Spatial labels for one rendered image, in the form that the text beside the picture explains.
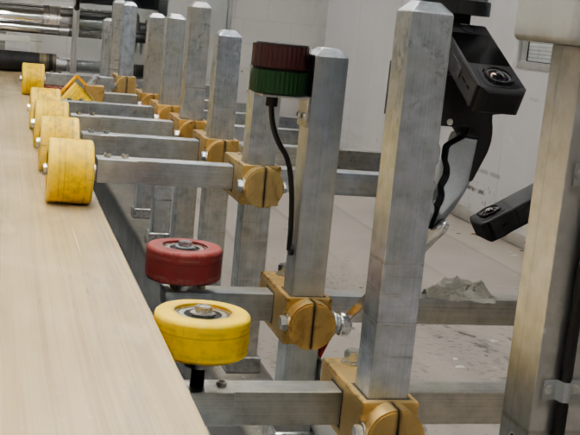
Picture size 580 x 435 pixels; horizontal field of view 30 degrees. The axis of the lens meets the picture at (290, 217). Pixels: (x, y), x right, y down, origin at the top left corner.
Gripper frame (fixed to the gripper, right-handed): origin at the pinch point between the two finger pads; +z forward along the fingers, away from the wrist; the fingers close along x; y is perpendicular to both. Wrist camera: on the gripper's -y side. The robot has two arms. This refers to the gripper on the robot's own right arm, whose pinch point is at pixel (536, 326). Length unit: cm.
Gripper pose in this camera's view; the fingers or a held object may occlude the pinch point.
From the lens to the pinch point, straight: 130.6
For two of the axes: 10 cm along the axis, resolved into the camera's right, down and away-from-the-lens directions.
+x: -2.6, -2.0, 9.5
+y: 9.6, 0.4, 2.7
